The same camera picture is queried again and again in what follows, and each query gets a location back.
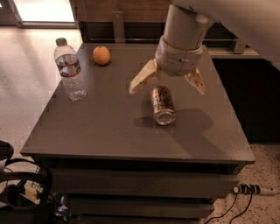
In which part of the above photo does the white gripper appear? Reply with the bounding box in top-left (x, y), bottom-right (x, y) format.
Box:
top-left (129, 38), bottom-right (206, 95)

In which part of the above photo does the orange soda can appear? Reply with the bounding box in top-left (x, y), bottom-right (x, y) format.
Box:
top-left (151, 85), bottom-right (176, 126)

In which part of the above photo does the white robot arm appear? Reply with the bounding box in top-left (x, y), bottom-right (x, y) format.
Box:
top-left (129, 0), bottom-right (280, 95)

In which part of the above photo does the orange fruit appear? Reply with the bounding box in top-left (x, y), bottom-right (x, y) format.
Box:
top-left (93, 46), bottom-right (110, 66)

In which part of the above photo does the clear plastic water bottle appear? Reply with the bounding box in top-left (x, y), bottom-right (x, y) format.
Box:
top-left (53, 38), bottom-right (87, 102)

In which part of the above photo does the grey drawer cabinet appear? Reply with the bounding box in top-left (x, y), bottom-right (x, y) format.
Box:
top-left (22, 44), bottom-right (255, 224)

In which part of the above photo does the white power strip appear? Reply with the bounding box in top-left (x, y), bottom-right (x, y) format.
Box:
top-left (233, 184), bottom-right (278, 196)

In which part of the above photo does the right metal shelf bracket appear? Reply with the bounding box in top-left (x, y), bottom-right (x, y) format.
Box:
top-left (232, 38), bottom-right (246, 54)

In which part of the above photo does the metal shelf bracket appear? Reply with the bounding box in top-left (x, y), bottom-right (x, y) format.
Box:
top-left (112, 11), bottom-right (125, 43)
top-left (232, 38), bottom-right (246, 54)

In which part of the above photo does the left metal shelf bracket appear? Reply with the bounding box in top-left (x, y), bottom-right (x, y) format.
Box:
top-left (112, 11), bottom-right (125, 43)

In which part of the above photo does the black power cable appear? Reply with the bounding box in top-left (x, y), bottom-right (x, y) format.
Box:
top-left (204, 192), bottom-right (239, 224)
top-left (228, 192), bottom-right (254, 224)

